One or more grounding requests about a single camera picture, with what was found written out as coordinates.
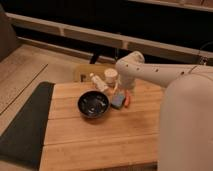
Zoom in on orange carrot toy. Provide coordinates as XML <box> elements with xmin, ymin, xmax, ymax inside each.
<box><xmin>124</xmin><ymin>90</ymin><xmax>130</xmax><ymax>108</ymax></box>

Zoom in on white plastic bottle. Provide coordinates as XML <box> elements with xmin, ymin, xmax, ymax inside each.
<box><xmin>90</xmin><ymin>73</ymin><xmax>108</xmax><ymax>92</ymax></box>

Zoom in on white lidded cup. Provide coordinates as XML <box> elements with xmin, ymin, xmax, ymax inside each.
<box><xmin>104</xmin><ymin>68</ymin><xmax>118</xmax><ymax>83</ymax></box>

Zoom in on dark ceramic bowl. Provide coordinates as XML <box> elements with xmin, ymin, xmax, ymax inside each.
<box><xmin>77</xmin><ymin>91</ymin><xmax>110</xmax><ymax>119</ymax></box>

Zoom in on dark floor mat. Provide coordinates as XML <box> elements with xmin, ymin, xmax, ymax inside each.
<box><xmin>0</xmin><ymin>82</ymin><xmax>54</xmax><ymax>169</ymax></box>

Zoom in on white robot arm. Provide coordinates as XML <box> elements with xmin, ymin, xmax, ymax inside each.
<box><xmin>116</xmin><ymin>51</ymin><xmax>213</xmax><ymax>171</ymax></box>

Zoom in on long wooden shelf rail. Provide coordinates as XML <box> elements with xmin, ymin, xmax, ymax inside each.
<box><xmin>6</xmin><ymin>13</ymin><xmax>213</xmax><ymax>63</ymax></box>

